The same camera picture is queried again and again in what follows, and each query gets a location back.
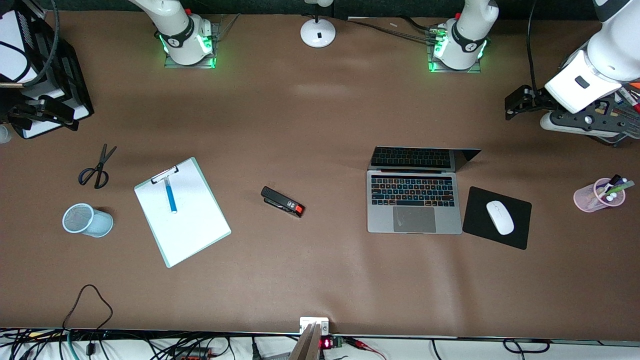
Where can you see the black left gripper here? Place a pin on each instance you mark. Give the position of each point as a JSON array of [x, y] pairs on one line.
[[535, 100]]

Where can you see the white computer mouse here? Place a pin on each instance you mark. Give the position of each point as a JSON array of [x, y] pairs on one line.
[[500, 217]]

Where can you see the black stacked document tray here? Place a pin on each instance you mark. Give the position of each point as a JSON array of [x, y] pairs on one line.
[[70, 85]]

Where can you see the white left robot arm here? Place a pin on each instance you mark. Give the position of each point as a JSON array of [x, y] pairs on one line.
[[607, 55]]

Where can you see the teal clipboard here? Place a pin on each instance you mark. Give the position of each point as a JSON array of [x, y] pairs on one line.
[[182, 212]]

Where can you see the white paper in tray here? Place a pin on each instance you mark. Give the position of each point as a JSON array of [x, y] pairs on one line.
[[12, 30]]

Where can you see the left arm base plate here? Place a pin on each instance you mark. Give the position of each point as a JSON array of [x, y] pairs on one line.
[[435, 62]]

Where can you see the green marker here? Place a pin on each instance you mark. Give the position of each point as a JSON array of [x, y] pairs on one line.
[[620, 188]]

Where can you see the black stapler red end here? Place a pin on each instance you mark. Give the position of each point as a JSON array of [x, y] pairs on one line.
[[280, 201]]

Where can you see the circuit board red display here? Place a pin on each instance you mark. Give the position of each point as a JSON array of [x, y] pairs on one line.
[[332, 343]]

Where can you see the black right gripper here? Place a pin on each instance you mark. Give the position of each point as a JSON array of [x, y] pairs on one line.
[[11, 111]]

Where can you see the white paper sheet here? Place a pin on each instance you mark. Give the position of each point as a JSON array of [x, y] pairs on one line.
[[192, 227]]

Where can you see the white round-base stand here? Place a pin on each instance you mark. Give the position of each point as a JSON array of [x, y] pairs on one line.
[[318, 32]]

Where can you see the black marker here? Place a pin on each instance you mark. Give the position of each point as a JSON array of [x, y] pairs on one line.
[[614, 180]]

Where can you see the white table-edge bracket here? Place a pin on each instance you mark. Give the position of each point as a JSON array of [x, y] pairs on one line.
[[307, 322]]

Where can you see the grey camera pole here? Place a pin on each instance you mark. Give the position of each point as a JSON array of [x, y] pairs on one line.
[[306, 345]]

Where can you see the silver laptop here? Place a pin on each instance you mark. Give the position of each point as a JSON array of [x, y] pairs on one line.
[[412, 200]]

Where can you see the blue marker white cap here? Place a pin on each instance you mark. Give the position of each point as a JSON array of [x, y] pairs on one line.
[[171, 197]]

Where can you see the pink translucent pen cup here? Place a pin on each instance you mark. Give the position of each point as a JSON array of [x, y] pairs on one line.
[[585, 200]]

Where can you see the light blue mesh cup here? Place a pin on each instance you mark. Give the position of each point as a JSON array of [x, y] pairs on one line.
[[92, 222]]

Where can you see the black mouse pad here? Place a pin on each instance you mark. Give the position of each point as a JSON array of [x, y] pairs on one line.
[[477, 222]]

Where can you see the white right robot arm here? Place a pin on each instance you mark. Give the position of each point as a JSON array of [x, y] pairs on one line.
[[182, 30]]

